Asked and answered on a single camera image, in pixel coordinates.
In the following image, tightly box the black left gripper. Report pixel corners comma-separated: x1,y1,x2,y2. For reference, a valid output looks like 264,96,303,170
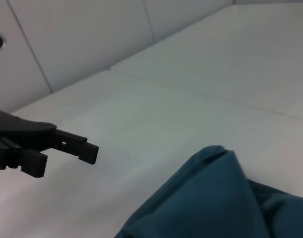
0,108,100,179

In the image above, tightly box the teal t-shirt with FREE print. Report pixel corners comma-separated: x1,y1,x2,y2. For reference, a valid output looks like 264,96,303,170
114,145,303,238

